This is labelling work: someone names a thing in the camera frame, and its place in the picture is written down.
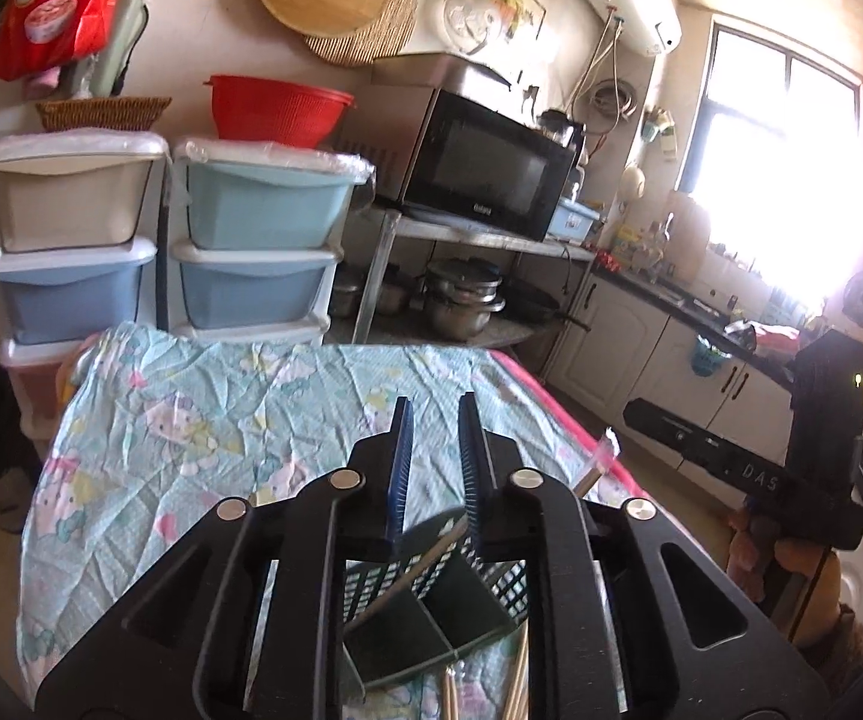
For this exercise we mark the cartoon print blue tablecloth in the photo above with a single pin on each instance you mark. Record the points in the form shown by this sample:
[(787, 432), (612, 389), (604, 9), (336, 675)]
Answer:
[(158, 429)]

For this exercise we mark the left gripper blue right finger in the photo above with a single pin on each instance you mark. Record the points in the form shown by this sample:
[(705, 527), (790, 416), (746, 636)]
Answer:
[(628, 616)]

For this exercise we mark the black frying pan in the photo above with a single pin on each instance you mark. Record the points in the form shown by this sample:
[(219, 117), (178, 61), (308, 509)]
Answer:
[(526, 302)]

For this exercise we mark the blue plastic tray box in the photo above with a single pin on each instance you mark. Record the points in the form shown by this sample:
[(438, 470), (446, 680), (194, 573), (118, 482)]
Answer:
[(572, 222)]

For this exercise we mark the red plastic basin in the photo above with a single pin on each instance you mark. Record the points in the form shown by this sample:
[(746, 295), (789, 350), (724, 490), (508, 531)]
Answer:
[(254, 109)]

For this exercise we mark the blue lower left drawer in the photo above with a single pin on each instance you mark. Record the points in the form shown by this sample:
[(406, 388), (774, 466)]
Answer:
[(60, 295)]

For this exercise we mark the woven wicker basket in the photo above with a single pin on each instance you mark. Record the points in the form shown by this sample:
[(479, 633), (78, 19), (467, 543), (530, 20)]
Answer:
[(126, 114)]

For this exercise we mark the pink fleece blanket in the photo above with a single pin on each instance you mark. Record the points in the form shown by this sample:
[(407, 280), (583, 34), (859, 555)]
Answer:
[(604, 453)]

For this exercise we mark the white kitchen cabinets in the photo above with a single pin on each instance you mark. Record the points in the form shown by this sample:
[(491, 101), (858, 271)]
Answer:
[(636, 350)]

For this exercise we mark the black blender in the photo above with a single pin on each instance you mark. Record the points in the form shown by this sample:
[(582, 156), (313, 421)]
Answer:
[(555, 124)]

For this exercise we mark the white round plastic cover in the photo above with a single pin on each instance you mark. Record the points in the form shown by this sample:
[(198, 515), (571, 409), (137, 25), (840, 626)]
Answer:
[(471, 25)]

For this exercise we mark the white storage drawer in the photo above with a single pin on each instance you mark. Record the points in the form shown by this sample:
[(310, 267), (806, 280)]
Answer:
[(74, 189)]

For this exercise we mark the blue lower right drawer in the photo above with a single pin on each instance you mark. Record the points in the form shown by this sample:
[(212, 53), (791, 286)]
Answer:
[(233, 289)]

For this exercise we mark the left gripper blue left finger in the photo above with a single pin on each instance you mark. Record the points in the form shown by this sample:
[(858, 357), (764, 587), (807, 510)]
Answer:
[(242, 616)]

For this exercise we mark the stacked steel pots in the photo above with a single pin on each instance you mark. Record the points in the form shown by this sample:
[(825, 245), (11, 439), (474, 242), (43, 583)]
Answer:
[(460, 298)]

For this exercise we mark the light blue storage drawer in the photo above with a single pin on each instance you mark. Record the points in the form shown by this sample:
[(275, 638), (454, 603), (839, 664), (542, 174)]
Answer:
[(257, 196)]

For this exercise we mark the kitchen window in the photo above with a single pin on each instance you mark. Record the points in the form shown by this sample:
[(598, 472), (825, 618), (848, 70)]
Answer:
[(776, 162)]

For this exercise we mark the right hand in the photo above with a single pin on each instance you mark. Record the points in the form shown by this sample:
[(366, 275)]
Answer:
[(813, 572)]

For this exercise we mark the metal shelf rack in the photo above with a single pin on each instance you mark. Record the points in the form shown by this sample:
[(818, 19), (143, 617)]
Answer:
[(392, 225)]

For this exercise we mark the dark green utensil basket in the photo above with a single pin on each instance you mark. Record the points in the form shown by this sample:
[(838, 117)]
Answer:
[(405, 617)]

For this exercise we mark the round woven mat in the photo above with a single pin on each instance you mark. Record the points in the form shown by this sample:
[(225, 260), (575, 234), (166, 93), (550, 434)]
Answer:
[(383, 37)]

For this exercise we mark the black microwave oven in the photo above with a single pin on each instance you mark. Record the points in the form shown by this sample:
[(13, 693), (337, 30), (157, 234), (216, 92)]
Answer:
[(437, 151)]

